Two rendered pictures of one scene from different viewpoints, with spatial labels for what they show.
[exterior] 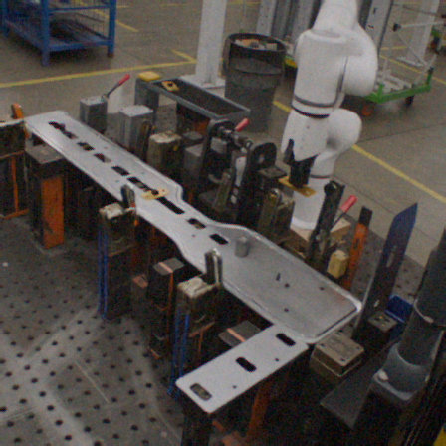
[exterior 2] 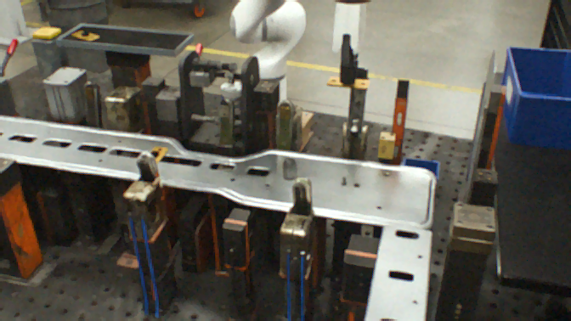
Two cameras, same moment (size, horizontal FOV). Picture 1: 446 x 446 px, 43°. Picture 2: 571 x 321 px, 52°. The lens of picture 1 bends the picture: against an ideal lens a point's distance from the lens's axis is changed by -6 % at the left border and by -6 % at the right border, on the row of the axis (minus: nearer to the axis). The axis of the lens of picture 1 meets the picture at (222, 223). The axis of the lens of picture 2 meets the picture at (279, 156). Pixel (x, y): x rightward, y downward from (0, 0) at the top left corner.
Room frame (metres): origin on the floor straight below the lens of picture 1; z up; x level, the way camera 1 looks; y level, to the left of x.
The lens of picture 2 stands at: (0.21, 0.46, 1.76)
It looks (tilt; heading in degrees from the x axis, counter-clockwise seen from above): 32 degrees down; 334
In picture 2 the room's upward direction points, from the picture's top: 1 degrees counter-clockwise
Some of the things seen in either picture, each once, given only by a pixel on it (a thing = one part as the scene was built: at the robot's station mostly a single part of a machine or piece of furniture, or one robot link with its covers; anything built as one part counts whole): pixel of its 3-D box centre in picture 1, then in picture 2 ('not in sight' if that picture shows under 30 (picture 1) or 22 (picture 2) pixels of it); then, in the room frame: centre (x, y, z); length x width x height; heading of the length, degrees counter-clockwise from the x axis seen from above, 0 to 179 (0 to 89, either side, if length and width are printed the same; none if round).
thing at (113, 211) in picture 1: (115, 262); (152, 246); (1.27, 0.27, 0.87); 0.12 x 0.09 x 0.35; 138
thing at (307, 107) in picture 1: (314, 102); not in sight; (1.13, -0.15, 1.44); 0.09 x 0.08 x 0.03; 138
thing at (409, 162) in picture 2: (396, 319); (419, 180); (1.34, -0.57, 0.74); 0.11 x 0.10 x 0.09; 48
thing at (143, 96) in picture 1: (143, 133); (63, 104); (2.02, 0.34, 0.92); 0.08 x 0.08 x 0.44; 48
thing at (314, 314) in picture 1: (148, 193); (146, 159); (1.45, 0.22, 1.00); 1.38 x 0.22 x 0.02; 48
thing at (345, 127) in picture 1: (331, 141); (276, 38); (1.80, -0.32, 1.09); 0.19 x 0.12 x 0.24; 79
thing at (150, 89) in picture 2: (187, 191); (161, 143); (1.66, 0.12, 0.90); 0.05 x 0.05 x 0.40; 48
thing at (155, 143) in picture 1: (160, 190); (132, 154); (1.66, 0.21, 0.89); 0.13 x 0.11 x 0.38; 138
